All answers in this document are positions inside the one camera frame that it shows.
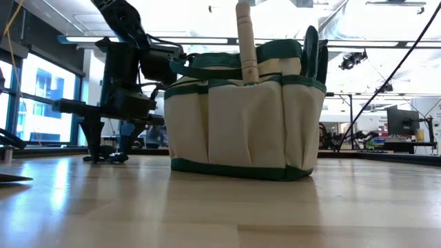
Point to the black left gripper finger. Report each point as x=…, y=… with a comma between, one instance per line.
x=93, y=137
x=138, y=130

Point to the beige green canvas gardening bag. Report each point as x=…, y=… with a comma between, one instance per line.
x=248, y=131

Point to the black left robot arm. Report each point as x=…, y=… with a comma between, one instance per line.
x=120, y=17

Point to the large glass window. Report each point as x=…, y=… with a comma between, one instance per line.
x=48, y=82

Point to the linear ceiling light fixture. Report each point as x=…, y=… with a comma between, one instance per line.
x=79, y=39

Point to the black track light cluster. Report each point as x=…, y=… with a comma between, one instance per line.
x=351, y=61
x=384, y=88

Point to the black computer monitor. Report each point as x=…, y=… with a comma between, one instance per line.
x=401, y=122

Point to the black aluminium table frame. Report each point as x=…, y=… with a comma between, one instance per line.
x=51, y=151

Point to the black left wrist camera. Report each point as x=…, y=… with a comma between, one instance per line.
x=162, y=65

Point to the small grey post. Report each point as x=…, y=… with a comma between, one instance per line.
x=8, y=155

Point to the black metal frame stand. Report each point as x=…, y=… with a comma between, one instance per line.
x=350, y=117

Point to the silver ventilation duct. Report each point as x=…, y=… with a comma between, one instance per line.
x=361, y=20

